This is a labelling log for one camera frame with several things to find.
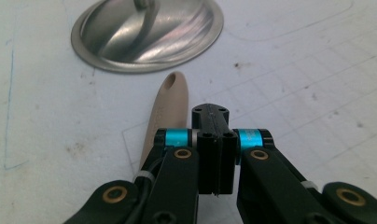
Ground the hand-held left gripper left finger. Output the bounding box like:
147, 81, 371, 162
141, 104, 221, 224

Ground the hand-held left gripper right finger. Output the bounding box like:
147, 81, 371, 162
212, 104, 334, 224

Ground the beige slotted spatula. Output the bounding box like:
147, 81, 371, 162
138, 71, 190, 175

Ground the white grid mat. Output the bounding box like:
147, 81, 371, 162
0, 0, 377, 224

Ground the metal utensil stand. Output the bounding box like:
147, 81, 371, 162
70, 0, 225, 75

